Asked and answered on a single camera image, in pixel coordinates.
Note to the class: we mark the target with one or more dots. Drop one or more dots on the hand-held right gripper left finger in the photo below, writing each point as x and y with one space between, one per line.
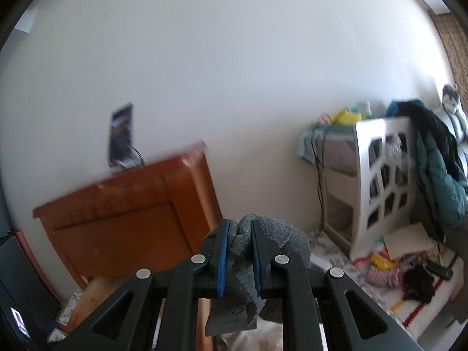
223 259

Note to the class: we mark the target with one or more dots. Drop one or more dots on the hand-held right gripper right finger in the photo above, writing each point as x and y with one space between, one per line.
257 259

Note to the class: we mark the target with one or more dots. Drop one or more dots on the grey underwear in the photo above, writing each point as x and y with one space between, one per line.
285 241

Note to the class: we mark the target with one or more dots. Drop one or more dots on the closed wooden drawer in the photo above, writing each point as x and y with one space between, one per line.
120 237

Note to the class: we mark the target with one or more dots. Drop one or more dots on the wooden nightstand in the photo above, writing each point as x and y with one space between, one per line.
190 197

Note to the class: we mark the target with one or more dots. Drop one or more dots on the grey floral blanket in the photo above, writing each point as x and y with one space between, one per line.
329 256

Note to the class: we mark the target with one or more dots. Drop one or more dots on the teal cloth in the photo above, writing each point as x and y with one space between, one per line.
305 142

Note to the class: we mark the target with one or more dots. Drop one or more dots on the white shelf unit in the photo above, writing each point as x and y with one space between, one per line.
365 153

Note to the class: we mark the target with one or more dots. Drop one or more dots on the beige cardboard sheet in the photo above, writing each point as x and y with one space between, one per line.
409 239

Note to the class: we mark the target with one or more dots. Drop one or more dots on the smartphone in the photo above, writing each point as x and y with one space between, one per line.
120 135

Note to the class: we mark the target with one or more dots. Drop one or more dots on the black cloth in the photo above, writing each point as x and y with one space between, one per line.
420 283

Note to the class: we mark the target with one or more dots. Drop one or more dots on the yellow box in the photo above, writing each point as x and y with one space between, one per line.
347 117

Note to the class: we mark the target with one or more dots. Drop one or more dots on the white mat with red stripes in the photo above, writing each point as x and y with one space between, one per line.
420 314

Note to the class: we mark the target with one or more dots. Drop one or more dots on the black remote control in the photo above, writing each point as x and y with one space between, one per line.
437 268

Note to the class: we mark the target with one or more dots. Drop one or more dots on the white bottle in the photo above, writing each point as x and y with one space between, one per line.
365 109

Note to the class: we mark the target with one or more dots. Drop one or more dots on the pink board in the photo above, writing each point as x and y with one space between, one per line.
33 259

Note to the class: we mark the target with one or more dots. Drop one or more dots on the teal and black jackets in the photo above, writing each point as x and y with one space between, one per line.
442 190

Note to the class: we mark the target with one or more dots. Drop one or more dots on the black garment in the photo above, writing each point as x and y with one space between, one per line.
438 135

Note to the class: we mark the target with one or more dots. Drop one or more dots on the grey white plush toy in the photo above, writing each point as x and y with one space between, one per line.
451 98

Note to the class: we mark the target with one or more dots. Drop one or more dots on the brown patterned curtain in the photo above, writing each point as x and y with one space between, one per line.
453 55

